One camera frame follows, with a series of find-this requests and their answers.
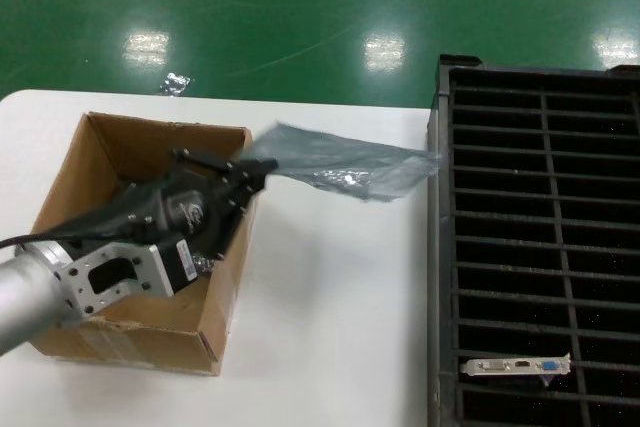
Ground brown cardboard box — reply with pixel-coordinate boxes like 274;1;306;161
29;111;259;377

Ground black slotted plastic container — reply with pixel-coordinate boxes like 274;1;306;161
427;54;640;427

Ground graphics card with silver bracket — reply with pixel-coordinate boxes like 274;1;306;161
459;351;573;389

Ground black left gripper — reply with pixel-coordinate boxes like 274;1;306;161
49;146;279;261

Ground grey antistatic bag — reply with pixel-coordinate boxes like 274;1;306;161
244;120;442;206

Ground bagged graphics card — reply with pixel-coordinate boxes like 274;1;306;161
192;252;222;277

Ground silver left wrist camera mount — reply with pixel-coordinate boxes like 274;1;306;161
57;239;201;321

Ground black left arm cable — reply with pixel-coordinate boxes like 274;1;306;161
0;226;146;249

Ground crumpled foil scrap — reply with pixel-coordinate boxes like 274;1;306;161
158;71;194;97

